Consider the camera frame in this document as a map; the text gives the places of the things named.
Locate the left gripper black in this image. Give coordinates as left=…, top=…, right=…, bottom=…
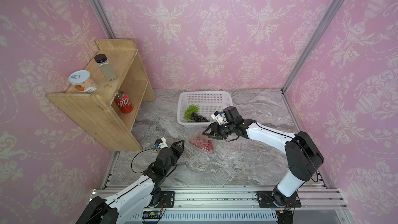
left=164, top=139, right=186, bottom=176

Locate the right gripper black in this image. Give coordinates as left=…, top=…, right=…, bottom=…
left=202, top=122, right=236, bottom=140

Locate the red grape bunch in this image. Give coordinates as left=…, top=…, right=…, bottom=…
left=189, top=135, right=214, bottom=153

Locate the clear plastic clamshell container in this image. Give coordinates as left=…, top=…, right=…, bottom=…
left=189, top=132, right=214, bottom=153

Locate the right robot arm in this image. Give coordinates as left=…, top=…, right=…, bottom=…
left=202, top=106, right=324, bottom=207

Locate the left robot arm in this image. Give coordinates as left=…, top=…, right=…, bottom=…
left=76, top=138, right=184, bottom=224

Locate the black grape bunch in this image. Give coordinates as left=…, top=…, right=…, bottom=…
left=190, top=113, right=209, bottom=122

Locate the white plastic basket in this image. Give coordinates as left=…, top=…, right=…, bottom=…
left=177, top=91, right=233, bottom=128

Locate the green grape bunch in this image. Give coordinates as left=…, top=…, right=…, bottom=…
left=184, top=105, right=199, bottom=122

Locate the red cola can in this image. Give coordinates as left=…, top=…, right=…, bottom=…
left=114, top=91, right=134, bottom=114

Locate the wooden shelf unit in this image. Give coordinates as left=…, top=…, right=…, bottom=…
left=46, top=39, right=155, bottom=151

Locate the clear bottle black cap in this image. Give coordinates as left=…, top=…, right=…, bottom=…
left=94, top=54, right=117, bottom=81

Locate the white orange printed can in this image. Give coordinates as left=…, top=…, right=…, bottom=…
left=68, top=70, right=97, bottom=93

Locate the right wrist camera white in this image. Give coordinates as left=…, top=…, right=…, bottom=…
left=211, top=111, right=225, bottom=125

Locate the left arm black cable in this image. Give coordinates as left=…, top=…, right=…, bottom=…
left=130, top=147, right=161, bottom=174

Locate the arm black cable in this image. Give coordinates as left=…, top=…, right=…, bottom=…
left=130, top=147, right=161, bottom=174
left=292, top=136, right=319, bottom=183

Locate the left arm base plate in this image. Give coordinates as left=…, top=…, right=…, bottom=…
left=148, top=191, right=175, bottom=208

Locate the aluminium rail frame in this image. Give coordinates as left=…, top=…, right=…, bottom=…
left=161, top=185, right=348, bottom=215

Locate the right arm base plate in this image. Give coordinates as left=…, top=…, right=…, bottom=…
left=255, top=191, right=302, bottom=209

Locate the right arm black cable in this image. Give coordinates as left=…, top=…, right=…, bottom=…
left=292, top=136, right=319, bottom=183

